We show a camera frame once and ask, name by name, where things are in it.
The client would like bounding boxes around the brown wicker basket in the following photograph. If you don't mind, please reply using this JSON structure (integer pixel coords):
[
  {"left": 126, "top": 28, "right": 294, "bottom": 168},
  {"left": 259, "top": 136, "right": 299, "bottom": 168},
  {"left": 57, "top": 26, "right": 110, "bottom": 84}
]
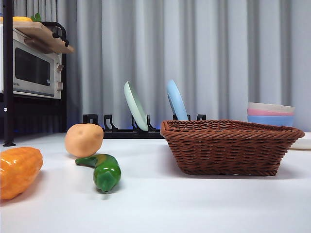
[{"left": 160, "top": 119, "right": 305, "bottom": 176}]

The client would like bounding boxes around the pink bowl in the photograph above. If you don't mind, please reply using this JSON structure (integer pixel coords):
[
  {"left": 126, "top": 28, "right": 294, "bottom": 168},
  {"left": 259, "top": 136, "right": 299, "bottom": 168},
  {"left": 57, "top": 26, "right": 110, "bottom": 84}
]
[{"left": 247, "top": 108, "right": 295, "bottom": 117}]

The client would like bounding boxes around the orange corn cob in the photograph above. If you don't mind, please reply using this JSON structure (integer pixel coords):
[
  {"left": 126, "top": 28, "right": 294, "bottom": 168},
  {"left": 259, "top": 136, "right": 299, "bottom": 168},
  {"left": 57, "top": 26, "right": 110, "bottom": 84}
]
[{"left": 0, "top": 147, "right": 44, "bottom": 200}]

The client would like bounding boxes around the black dish rack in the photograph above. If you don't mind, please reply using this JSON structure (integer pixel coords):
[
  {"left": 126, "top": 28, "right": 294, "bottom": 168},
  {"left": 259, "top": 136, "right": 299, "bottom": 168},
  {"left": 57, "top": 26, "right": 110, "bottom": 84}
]
[{"left": 82, "top": 113, "right": 207, "bottom": 139}]

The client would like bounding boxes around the white flat plate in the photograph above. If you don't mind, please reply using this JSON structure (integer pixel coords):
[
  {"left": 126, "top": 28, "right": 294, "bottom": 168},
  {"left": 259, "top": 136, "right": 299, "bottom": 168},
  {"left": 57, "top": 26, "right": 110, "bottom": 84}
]
[{"left": 290, "top": 132, "right": 311, "bottom": 150}]

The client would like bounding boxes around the pale green plate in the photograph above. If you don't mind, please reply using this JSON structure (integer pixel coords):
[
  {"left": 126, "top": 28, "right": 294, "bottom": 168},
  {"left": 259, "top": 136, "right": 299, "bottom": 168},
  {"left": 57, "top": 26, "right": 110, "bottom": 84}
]
[{"left": 123, "top": 81, "right": 149, "bottom": 132}]

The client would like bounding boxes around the white microwave oven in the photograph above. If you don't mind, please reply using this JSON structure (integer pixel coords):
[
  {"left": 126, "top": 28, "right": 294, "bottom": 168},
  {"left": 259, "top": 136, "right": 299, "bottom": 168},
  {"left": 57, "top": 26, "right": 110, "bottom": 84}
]
[{"left": 0, "top": 25, "right": 63, "bottom": 100}]

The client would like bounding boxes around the wooden cutting board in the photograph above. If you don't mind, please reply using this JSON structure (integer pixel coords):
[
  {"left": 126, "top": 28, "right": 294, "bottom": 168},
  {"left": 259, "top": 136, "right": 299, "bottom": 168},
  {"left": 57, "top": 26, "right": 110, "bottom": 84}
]
[{"left": 12, "top": 21, "right": 75, "bottom": 54}]

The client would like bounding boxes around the grey curtain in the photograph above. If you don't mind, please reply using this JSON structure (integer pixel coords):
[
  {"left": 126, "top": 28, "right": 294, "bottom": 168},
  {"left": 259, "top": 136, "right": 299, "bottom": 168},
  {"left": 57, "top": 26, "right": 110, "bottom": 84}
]
[{"left": 13, "top": 0, "right": 311, "bottom": 133}]

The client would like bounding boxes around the pale blue plate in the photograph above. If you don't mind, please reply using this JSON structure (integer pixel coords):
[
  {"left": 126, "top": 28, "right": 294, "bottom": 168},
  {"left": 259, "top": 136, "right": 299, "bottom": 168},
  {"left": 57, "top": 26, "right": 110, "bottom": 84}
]
[{"left": 166, "top": 79, "right": 189, "bottom": 121}]

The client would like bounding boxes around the tan potato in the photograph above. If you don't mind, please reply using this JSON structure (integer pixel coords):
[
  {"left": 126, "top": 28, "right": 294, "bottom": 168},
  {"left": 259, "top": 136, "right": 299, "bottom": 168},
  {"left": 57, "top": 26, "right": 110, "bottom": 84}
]
[{"left": 65, "top": 123, "right": 104, "bottom": 158}]

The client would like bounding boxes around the green cucumber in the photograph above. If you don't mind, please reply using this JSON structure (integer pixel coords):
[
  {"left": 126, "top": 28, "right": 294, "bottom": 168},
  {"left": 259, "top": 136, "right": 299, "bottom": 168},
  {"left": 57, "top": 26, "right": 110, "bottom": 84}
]
[{"left": 75, "top": 153, "right": 121, "bottom": 194}]

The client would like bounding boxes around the blue bowl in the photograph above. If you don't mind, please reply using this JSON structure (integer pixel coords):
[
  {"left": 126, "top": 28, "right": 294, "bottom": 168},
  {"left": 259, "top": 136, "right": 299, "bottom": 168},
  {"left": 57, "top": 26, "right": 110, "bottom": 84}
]
[{"left": 247, "top": 115, "right": 295, "bottom": 128}]

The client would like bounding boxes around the cream bowl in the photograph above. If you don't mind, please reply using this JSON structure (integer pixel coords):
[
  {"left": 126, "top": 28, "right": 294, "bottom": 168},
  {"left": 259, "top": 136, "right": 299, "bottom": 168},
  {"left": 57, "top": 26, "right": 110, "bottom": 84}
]
[{"left": 248, "top": 102, "right": 296, "bottom": 114}]

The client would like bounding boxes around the black metal shelf frame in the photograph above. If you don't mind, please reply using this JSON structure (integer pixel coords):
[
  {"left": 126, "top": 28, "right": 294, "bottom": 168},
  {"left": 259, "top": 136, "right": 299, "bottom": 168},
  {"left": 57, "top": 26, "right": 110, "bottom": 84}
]
[{"left": 0, "top": 0, "right": 68, "bottom": 147}]

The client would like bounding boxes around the yellow toy fruit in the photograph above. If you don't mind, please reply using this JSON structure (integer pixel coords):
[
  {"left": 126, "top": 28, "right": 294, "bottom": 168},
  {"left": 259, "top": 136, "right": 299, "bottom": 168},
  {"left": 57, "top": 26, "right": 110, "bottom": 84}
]
[{"left": 12, "top": 16, "right": 33, "bottom": 23}]

